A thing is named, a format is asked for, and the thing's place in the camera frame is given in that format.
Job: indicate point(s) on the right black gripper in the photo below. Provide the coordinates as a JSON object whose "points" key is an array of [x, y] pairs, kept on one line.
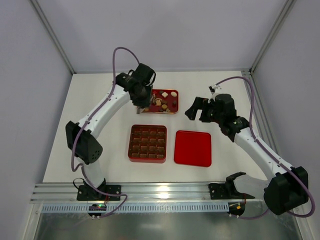
{"points": [[203, 112]]}

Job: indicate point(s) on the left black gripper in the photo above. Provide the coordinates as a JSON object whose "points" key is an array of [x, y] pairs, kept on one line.
{"points": [[142, 103]]}

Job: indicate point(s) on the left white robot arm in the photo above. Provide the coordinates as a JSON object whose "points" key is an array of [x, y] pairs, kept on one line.
{"points": [[82, 140]]}

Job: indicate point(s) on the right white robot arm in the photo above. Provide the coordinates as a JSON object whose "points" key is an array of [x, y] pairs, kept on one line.
{"points": [[286, 187]]}

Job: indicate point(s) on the white cube chocolate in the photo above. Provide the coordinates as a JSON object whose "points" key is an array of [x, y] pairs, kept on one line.
{"points": [[164, 94]]}

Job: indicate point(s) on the cream oval chocolate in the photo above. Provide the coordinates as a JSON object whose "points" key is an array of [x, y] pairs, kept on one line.
{"points": [[174, 94]]}

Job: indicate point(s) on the red chocolate tray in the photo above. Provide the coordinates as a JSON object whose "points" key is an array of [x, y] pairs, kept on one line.
{"points": [[161, 105]]}

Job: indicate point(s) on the red square chocolate box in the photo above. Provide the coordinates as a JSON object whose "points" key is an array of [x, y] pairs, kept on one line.
{"points": [[147, 144]]}

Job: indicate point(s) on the red box lid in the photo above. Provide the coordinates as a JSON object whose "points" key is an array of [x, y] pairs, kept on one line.
{"points": [[193, 148]]}

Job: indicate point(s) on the aluminium front rail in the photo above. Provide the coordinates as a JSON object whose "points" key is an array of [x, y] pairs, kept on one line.
{"points": [[140, 191]]}

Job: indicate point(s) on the slotted cable duct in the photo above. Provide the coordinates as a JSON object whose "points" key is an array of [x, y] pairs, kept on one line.
{"points": [[137, 207]]}

